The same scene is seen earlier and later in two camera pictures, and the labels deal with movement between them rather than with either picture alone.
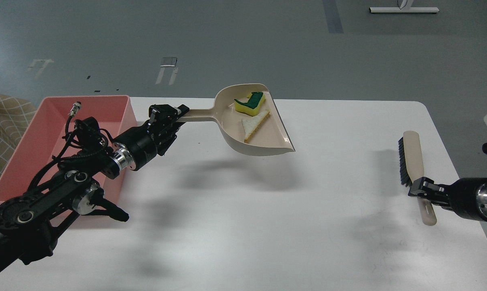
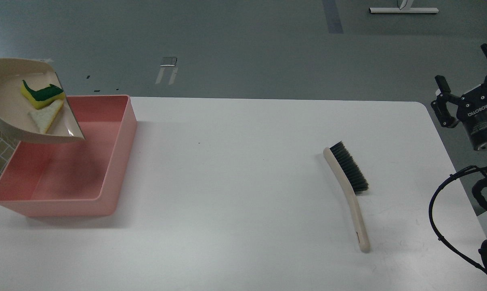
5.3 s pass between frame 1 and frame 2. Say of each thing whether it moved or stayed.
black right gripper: moved
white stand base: stayed
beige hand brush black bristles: moved
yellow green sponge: moved
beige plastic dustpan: moved
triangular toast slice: moved
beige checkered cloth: stayed
